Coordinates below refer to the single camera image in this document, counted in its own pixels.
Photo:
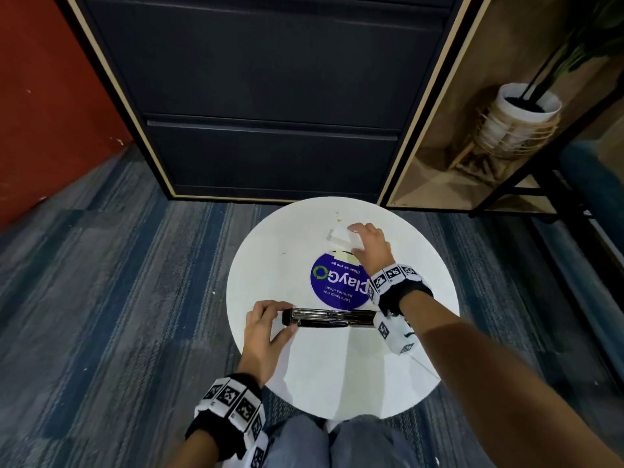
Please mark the person's right hand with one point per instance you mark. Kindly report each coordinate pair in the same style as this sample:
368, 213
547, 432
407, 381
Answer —
378, 253

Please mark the person's left forearm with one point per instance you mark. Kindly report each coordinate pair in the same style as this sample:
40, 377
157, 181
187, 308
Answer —
195, 453

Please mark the person's right forearm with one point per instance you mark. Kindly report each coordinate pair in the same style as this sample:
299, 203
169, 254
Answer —
487, 385

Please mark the green plant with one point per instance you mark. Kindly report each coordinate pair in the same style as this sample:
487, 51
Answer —
580, 38

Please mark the person's left hand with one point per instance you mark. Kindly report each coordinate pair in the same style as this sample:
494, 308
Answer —
261, 348

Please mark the dark blue drawer cabinet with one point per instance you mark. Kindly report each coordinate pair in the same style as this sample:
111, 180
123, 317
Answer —
273, 92

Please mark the small white box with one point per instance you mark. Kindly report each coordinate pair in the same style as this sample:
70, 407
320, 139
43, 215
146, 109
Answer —
343, 237

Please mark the wicker pot stand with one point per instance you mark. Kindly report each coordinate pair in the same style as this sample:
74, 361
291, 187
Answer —
497, 146

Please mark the right wrist band with markers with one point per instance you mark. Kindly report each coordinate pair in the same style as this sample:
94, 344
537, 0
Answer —
397, 287

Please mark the white plant pot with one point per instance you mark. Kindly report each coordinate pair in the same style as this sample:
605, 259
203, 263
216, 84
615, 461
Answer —
512, 116

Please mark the wooden shelf with black frame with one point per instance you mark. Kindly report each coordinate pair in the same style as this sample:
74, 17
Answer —
448, 141

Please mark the yellow tape piece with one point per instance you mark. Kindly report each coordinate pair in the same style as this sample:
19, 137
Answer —
342, 258

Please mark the round blue sticker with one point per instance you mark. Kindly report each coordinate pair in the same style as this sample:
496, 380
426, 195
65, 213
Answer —
336, 287

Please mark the person's right fingers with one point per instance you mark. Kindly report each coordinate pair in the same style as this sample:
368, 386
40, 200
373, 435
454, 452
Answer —
363, 229

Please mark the black chrome stapler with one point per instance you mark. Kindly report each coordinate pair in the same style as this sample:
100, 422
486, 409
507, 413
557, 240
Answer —
331, 318

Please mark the blue upholstered seat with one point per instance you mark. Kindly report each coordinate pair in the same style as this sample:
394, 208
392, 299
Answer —
592, 190

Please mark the wrist band with markers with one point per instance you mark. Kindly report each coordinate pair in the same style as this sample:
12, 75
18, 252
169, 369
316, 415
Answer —
397, 287
234, 404

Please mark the left wrist band with markers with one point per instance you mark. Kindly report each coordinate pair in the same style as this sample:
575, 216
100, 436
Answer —
234, 404

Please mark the person's legs in grey jeans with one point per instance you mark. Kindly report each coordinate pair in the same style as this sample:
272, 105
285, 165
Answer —
341, 445

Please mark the person's left thumb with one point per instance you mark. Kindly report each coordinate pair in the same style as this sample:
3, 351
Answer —
285, 335

